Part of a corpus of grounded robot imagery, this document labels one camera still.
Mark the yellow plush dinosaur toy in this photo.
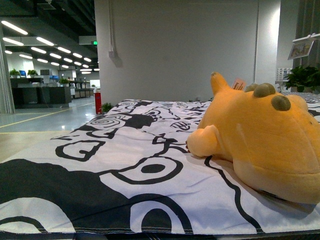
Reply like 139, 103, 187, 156
186, 72, 320, 204

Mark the small green floor plant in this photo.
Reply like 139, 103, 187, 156
101, 102, 114, 113

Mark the black and white patterned cloth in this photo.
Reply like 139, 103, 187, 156
0, 99, 320, 239

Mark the dark office counter desk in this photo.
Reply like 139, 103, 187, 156
10, 77, 72, 109

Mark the green potted plant right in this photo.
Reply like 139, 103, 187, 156
285, 66, 320, 93

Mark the framed picture on shelf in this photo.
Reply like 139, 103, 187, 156
288, 40, 314, 60

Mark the white wall socket box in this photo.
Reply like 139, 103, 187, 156
108, 50, 116, 58

